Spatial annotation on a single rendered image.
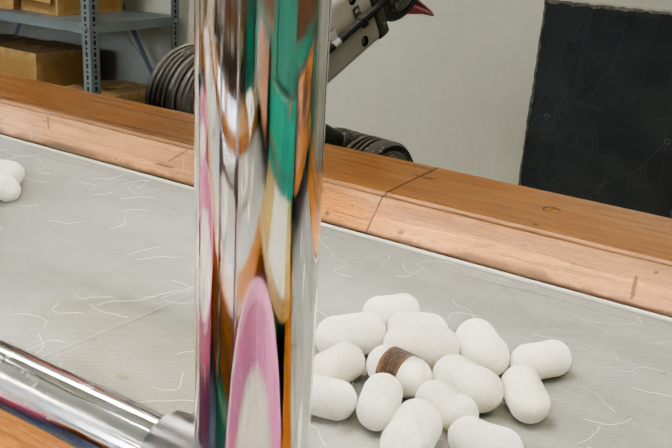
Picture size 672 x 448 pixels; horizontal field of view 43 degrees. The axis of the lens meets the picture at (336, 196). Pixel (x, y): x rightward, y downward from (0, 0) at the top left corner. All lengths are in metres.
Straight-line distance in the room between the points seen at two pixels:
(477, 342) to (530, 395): 0.05
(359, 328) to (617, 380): 0.13
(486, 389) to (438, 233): 0.21
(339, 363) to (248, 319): 0.25
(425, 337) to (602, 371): 0.10
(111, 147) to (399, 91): 2.05
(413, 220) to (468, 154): 2.09
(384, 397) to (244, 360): 0.23
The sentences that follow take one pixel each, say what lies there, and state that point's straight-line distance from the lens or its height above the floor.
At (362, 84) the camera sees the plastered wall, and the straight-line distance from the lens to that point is 2.82.
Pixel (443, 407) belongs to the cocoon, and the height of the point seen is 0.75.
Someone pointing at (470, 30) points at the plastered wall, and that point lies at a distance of 2.63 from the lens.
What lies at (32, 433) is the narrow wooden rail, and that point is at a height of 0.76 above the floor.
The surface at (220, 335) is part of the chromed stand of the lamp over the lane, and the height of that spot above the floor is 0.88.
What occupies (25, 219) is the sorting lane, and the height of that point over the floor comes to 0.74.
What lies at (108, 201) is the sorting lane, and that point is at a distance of 0.66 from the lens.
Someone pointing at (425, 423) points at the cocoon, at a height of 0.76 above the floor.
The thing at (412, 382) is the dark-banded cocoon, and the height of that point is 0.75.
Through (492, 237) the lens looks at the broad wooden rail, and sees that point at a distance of 0.57.
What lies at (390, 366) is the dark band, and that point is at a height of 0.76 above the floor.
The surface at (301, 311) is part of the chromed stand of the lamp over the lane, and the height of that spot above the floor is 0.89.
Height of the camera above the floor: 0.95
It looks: 18 degrees down
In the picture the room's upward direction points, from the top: 3 degrees clockwise
